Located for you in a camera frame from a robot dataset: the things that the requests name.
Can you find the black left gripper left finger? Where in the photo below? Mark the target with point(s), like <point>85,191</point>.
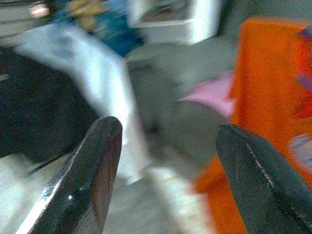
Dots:
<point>73,195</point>

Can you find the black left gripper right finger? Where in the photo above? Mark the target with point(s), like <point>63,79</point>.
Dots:
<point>268,195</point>

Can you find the orange garment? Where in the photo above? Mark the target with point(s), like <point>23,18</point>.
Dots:
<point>263,85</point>

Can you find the black shirt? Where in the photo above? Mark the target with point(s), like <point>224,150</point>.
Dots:
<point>36,109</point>

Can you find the white shirt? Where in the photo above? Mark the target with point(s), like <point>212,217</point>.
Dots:
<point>104,85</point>

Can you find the pink mat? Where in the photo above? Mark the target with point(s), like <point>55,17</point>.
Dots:
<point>212,95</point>

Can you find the green leather sofa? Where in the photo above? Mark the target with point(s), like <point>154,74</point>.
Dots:
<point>170,122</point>

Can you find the blue bag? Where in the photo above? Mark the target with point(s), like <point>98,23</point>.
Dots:
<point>122,36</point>

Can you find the white storage bin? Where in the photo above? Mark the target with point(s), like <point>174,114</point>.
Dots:
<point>195,29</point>

